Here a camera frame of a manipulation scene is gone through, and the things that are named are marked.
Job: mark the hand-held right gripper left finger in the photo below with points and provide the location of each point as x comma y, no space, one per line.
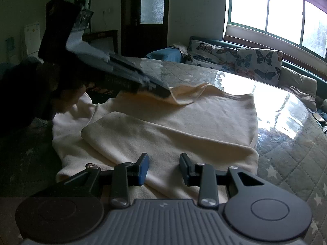
144,169

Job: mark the white refrigerator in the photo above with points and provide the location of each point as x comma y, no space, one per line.
32,39

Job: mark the butterfly print cushion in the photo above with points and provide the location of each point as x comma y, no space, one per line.
260,65
212,53

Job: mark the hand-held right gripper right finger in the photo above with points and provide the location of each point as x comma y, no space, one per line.
184,170

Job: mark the small beige cloth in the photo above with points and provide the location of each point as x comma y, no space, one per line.
180,49

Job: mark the dark wooden door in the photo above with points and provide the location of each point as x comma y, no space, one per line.
130,17

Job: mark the person's left hand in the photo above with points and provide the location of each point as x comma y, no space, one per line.
69,97

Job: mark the window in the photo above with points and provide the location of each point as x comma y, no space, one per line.
273,7

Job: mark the cream garment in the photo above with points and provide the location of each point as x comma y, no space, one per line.
166,132

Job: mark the dark wooden shelf cabinet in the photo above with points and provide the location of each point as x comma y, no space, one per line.
102,38

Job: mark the white cabinet with teal panel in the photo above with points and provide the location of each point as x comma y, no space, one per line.
11,47

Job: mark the beige cushion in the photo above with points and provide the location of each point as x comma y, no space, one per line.
297,86

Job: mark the blue towel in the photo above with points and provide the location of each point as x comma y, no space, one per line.
163,55

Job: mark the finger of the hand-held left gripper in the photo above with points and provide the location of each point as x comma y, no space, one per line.
143,75

